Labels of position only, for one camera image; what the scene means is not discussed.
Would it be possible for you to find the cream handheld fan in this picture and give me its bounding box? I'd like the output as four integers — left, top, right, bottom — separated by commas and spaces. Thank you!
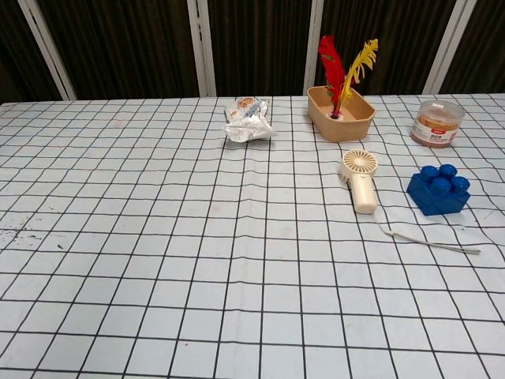
339, 148, 380, 216

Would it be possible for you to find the crumpled white snack wrapper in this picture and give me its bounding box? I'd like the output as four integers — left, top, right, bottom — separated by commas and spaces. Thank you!
223, 97, 276, 144

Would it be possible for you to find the white checkered tablecloth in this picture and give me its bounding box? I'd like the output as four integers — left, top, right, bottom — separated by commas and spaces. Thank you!
0, 93, 505, 379

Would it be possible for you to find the tan plastic tray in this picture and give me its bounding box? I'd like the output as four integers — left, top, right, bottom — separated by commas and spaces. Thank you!
307, 85, 376, 143

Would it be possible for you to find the red yellow feather shuttlecock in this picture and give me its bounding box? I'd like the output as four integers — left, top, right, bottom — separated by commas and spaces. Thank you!
317, 34, 380, 119

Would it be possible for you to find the blue toy building block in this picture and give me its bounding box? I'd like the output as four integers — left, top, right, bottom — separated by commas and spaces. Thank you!
406, 163, 472, 217

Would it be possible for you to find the clear plastic snack jar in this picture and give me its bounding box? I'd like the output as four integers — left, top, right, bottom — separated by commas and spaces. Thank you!
410, 99, 466, 148

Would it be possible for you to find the white partition frame post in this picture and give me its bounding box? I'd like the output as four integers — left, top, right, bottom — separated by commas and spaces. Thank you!
423, 0, 469, 95
303, 0, 325, 96
186, 0, 218, 98
17, 0, 77, 101

